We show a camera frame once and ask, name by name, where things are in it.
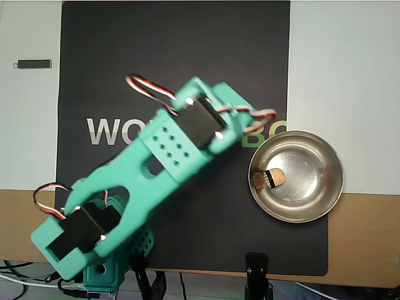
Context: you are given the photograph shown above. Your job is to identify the orange wooden ball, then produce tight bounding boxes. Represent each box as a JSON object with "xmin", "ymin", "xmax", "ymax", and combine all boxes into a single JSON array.
[{"xmin": 267, "ymin": 167, "xmax": 287, "ymax": 189}]

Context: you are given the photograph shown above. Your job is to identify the teal robot base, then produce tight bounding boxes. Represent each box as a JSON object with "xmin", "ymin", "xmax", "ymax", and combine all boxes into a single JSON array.
[{"xmin": 82, "ymin": 195, "xmax": 156, "ymax": 296}]

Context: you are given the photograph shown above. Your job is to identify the black robot base clamp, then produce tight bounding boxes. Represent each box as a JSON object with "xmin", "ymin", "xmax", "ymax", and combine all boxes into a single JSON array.
[{"xmin": 129, "ymin": 251, "xmax": 168, "ymax": 300}]

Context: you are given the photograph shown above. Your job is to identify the metal bowl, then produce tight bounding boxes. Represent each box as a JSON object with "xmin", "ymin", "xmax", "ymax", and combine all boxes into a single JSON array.
[{"xmin": 247, "ymin": 129, "xmax": 344, "ymax": 224}]

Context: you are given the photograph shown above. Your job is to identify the black mat with WOWROBO print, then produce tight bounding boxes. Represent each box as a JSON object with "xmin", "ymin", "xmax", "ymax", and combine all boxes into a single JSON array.
[{"xmin": 51, "ymin": 1, "xmax": 329, "ymax": 278}]

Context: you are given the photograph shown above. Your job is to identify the white paper sheet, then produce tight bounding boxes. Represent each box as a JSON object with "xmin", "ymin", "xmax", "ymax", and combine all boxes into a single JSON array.
[
  {"xmin": 0, "ymin": 1, "xmax": 63, "ymax": 192},
  {"xmin": 286, "ymin": 1, "xmax": 400, "ymax": 196}
]

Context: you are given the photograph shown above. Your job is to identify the black USB stick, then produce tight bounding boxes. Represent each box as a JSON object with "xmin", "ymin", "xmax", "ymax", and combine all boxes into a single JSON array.
[{"xmin": 12, "ymin": 59, "xmax": 53, "ymax": 70}]

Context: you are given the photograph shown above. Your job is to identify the red white black servo wire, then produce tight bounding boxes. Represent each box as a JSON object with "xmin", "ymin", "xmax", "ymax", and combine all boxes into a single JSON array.
[
  {"xmin": 217, "ymin": 104, "xmax": 278, "ymax": 134},
  {"xmin": 32, "ymin": 182, "xmax": 75, "ymax": 220},
  {"xmin": 125, "ymin": 74, "xmax": 178, "ymax": 111}
]

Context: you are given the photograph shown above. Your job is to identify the thin black cable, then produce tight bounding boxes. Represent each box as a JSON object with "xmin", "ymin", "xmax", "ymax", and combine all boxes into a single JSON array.
[{"xmin": 178, "ymin": 271, "xmax": 188, "ymax": 300}]

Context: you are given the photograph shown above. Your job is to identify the white cable with connector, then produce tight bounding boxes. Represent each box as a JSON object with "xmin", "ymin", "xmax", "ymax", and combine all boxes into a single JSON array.
[{"xmin": 293, "ymin": 281, "xmax": 332, "ymax": 300}]

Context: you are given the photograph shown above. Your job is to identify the black USB plug cable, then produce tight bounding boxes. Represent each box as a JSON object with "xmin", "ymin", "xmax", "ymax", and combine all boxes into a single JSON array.
[{"xmin": 57, "ymin": 277, "xmax": 91, "ymax": 298}]

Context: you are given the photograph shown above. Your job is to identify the black power plug cable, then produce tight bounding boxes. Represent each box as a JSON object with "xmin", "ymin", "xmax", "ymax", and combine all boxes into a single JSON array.
[{"xmin": 44, "ymin": 270, "xmax": 63, "ymax": 284}]

